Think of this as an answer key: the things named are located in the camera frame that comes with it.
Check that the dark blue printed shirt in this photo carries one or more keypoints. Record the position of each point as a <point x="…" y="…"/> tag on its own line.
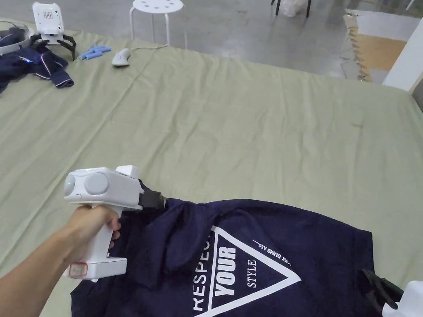
<point x="264" y="264"/>

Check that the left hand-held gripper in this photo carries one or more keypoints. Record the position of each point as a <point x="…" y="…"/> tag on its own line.
<point x="99" y="188"/>

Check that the blue cylindrical battery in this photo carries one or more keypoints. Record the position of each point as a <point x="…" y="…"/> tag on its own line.
<point x="86" y="56"/>
<point x="103" y="48"/>
<point x="95" y="52"/>

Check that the spare white hand-held gripper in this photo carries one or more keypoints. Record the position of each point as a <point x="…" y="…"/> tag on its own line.
<point x="48" y="18"/>

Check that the interlocking foam floor mats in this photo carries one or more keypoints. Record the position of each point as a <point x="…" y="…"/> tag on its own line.
<point x="376" y="49"/>

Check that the person's left forearm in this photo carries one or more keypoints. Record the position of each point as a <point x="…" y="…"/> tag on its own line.
<point x="29" y="280"/>

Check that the white hand controller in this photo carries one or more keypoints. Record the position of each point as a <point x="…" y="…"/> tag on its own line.
<point x="120" y="57"/>

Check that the person's left hand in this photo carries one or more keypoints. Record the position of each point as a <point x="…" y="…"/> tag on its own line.
<point x="84" y="231"/>

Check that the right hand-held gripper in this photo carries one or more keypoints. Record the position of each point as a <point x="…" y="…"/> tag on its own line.
<point x="409" y="302"/>

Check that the bed with pale green sheet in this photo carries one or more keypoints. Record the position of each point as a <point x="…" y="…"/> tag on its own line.
<point x="231" y="132"/>

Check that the dark blue bunched garment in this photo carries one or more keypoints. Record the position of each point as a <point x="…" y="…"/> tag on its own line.
<point x="43" y="64"/>

